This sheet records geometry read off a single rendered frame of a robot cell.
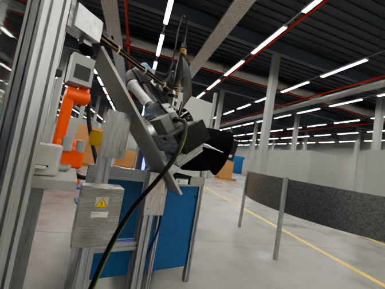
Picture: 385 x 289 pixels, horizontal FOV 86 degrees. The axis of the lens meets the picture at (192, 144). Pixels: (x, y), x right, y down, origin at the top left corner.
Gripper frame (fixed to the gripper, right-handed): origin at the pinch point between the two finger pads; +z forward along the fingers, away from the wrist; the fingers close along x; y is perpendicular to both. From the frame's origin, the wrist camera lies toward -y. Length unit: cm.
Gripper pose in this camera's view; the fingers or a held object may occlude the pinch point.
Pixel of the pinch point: (180, 73)
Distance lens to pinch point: 126.3
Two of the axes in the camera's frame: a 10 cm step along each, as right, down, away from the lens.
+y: -1.7, 9.8, -0.7
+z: 5.1, 0.3, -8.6
